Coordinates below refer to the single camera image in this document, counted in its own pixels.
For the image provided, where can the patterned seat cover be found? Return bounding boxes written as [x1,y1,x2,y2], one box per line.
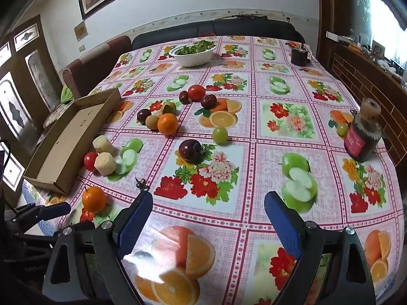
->
[43,103,69,128]

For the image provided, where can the shallow cardboard box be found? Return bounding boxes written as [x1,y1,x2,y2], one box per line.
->
[23,87,122,195]

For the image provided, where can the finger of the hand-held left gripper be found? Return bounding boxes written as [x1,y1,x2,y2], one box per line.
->
[14,202,72,226]

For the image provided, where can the green cushion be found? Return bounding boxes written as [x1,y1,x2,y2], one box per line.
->
[60,86,74,104]

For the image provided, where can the small black container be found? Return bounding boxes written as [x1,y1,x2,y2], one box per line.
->
[291,46,310,66]

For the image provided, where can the small wall poster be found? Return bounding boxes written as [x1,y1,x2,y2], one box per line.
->
[74,22,88,41]

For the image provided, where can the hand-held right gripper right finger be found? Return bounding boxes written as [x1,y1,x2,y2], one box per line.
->
[265,191,376,305]

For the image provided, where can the orange with green leaf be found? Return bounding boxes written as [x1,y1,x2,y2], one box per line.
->
[82,186,107,213]

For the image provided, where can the green leafy vegetables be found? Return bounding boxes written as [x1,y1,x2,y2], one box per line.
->
[176,40,214,55]

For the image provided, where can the black leather sofa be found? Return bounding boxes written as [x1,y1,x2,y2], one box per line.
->
[131,19,306,52]

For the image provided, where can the wooden cabinet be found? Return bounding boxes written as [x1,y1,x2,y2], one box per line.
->
[317,0,407,166]

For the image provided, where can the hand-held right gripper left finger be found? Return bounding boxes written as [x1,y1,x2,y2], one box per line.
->
[41,191,154,305]

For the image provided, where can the wooden glass panel door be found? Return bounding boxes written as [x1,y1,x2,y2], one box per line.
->
[0,15,64,194]

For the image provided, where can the brown armchair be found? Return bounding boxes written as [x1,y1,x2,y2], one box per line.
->
[62,36,132,100]

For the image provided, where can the dark jar with red label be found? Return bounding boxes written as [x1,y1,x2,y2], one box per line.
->
[344,98,382,162]

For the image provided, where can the red tomato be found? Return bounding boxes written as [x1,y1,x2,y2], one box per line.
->
[83,152,99,171]
[187,84,206,100]

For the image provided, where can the white bowl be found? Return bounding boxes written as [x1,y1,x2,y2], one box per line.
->
[169,40,217,67]

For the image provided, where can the fruit and flower printed tablecloth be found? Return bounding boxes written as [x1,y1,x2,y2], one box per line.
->
[19,35,405,305]

